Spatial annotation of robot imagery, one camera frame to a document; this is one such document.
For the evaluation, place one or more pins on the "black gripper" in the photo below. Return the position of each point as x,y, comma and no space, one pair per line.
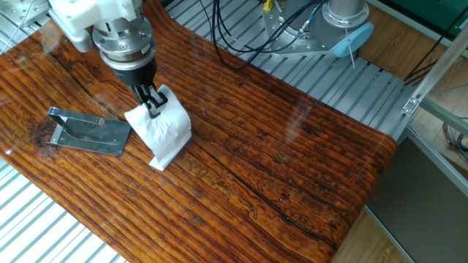
133,76

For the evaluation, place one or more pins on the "white toilet paper roll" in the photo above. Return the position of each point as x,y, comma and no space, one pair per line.
164,135

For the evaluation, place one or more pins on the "silver and light-blue robot arm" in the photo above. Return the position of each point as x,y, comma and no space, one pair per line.
124,40

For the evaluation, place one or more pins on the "shiny metal toilet paper holder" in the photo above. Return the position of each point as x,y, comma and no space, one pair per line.
91,135

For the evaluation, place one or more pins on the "glossy wood-grain table mat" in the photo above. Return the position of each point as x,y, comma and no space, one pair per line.
274,146

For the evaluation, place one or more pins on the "small yellow object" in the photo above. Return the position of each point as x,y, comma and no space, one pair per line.
268,5

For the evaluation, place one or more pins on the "silver perforated metal plate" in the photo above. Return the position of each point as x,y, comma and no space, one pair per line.
18,9

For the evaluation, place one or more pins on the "white zip tie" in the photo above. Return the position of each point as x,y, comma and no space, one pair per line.
350,49

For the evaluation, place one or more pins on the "green board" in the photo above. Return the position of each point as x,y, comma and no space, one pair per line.
431,11

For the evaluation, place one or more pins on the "dark grey panel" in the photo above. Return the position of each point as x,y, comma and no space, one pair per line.
420,219

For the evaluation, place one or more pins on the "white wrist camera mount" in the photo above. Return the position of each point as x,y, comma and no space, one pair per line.
84,14

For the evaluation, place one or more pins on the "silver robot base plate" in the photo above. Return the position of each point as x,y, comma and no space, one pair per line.
281,25

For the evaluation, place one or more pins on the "aluminium frame post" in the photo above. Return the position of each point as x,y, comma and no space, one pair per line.
438,65

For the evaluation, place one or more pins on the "aluminium frame rail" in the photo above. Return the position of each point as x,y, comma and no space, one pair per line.
446,115
438,160

